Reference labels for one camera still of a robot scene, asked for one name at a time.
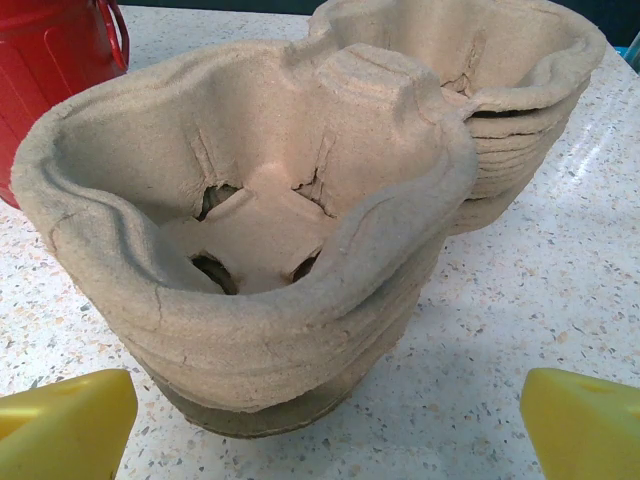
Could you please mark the brown pulp cup carrier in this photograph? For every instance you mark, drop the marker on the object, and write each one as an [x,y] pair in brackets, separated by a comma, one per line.
[275,125]

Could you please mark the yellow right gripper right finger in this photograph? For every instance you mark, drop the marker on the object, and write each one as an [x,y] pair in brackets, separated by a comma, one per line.
[590,435]

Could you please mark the brown pulp carrier stack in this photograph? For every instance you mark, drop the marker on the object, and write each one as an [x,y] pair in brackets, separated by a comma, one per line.
[280,385]

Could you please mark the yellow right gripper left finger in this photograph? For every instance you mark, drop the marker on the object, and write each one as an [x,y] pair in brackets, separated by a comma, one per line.
[60,430]

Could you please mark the red plastic bucket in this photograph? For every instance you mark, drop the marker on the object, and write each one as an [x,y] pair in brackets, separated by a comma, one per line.
[45,60]

